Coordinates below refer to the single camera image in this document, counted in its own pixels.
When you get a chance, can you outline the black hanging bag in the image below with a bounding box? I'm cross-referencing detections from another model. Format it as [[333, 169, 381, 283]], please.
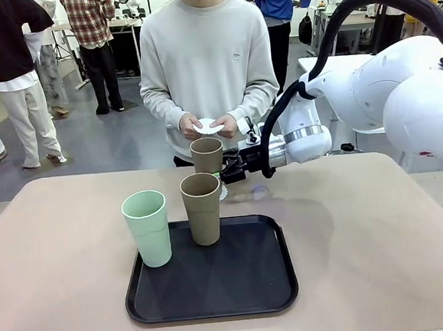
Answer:
[[295, 11, 314, 47]]

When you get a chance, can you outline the person's left hand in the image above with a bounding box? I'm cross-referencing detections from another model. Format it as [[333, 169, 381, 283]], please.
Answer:
[[208, 112, 241, 141]]

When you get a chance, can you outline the black plastic tray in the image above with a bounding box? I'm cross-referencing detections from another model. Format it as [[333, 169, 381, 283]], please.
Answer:
[[119, 211, 301, 327]]

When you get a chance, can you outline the black tripod stand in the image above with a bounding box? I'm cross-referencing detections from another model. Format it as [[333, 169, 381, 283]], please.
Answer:
[[366, 0, 405, 57]]

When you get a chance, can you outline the person in grey patterned trousers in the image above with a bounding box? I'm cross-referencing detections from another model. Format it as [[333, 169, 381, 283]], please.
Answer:
[[20, 0, 71, 118]]

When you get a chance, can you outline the person in plaid shirt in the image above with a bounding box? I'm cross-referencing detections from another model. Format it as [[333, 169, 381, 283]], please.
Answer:
[[58, 0, 126, 118]]

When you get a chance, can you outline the white background desk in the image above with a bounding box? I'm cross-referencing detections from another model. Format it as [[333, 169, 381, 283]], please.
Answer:
[[50, 16, 146, 91]]

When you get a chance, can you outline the person in beige sweater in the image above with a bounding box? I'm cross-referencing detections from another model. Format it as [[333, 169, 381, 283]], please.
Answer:
[[132, 0, 286, 170]]

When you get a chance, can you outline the grey background desk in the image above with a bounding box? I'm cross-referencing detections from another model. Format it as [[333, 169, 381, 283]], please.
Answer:
[[308, 2, 379, 58]]

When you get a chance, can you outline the person's left forearm beige sleeve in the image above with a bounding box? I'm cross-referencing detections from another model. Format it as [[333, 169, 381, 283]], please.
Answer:
[[224, 80, 283, 125]]

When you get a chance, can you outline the brown tall cup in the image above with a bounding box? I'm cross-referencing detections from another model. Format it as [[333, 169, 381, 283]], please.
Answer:
[[189, 135, 226, 177], [178, 172, 226, 248]]

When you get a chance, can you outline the person's right forearm beige sleeve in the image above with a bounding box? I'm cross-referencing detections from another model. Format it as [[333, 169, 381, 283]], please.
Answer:
[[141, 87, 191, 133]]

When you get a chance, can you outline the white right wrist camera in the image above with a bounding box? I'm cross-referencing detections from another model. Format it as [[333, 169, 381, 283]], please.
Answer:
[[235, 115, 261, 147]]

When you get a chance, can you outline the pale green tall cup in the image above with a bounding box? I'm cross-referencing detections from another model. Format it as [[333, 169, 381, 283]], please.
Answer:
[[120, 189, 174, 271]]

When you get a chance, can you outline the person in blue jacket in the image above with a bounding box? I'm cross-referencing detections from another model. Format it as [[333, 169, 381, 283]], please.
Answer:
[[253, 0, 322, 97]]

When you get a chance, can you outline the person's right hand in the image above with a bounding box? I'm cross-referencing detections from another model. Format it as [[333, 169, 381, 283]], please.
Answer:
[[178, 112, 207, 142]]

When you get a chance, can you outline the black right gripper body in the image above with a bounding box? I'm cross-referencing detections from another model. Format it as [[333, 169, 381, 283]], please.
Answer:
[[238, 142, 265, 176]]

